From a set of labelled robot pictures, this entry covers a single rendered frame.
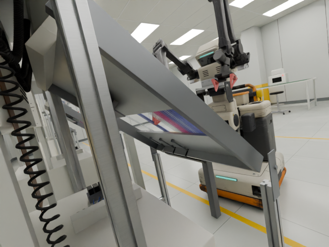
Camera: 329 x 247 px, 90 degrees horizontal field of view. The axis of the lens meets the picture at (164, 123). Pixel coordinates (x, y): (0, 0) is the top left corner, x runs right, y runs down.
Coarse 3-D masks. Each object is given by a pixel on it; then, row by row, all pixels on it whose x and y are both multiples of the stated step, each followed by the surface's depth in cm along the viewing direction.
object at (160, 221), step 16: (80, 192) 86; (144, 192) 73; (64, 208) 73; (80, 208) 71; (144, 208) 61; (160, 208) 59; (32, 224) 66; (48, 224) 64; (64, 224) 62; (96, 224) 58; (144, 224) 53; (160, 224) 52; (176, 224) 50; (192, 224) 49; (64, 240) 53; (80, 240) 52; (96, 240) 51; (112, 240) 49; (160, 240) 46; (176, 240) 45; (192, 240) 44; (208, 240) 43
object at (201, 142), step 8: (152, 136) 99; (160, 136) 90; (168, 136) 82; (176, 136) 76; (184, 136) 71; (192, 136) 66; (200, 136) 62; (208, 136) 58; (176, 144) 91; (184, 144) 84; (192, 144) 77; (200, 144) 72; (208, 144) 67; (216, 144) 63; (216, 152) 73; (224, 152) 68
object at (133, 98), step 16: (64, 64) 52; (112, 64) 40; (64, 80) 68; (112, 80) 48; (128, 80) 44; (112, 96) 61; (128, 96) 54; (144, 96) 49; (128, 112) 72; (144, 112) 63
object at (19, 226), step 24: (0, 24) 55; (0, 96) 24; (24, 96) 62; (0, 120) 21; (24, 120) 43; (0, 144) 22; (0, 168) 21; (0, 192) 21; (48, 192) 77; (0, 216) 21; (24, 216) 23; (0, 240) 21; (24, 240) 23
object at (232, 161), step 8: (168, 152) 103; (176, 152) 96; (184, 152) 91; (192, 152) 87; (200, 152) 83; (208, 152) 79; (208, 160) 77; (216, 160) 73; (224, 160) 70; (232, 160) 68; (240, 168) 64; (248, 168) 61
